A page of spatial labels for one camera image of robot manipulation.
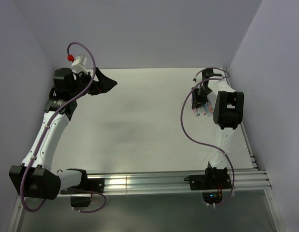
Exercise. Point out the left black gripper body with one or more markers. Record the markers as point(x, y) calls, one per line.
point(83, 81)

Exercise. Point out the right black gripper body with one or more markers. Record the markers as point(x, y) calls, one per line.
point(201, 91)

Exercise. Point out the light blue highlighter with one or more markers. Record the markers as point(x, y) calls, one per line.
point(206, 109)

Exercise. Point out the pink highlighter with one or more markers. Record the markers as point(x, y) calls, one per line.
point(196, 112)

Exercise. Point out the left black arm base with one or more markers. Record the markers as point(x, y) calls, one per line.
point(93, 186)

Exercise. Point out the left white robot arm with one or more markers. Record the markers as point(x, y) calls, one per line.
point(33, 177)

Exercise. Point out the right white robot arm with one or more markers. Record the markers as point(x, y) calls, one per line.
point(215, 97)

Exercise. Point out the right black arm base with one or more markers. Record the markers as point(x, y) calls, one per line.
point(212, 179)

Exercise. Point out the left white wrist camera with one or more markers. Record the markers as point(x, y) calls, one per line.
point(78, 63)

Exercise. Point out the aluminium rail frame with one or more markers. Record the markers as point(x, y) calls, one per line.
point(142, 140)

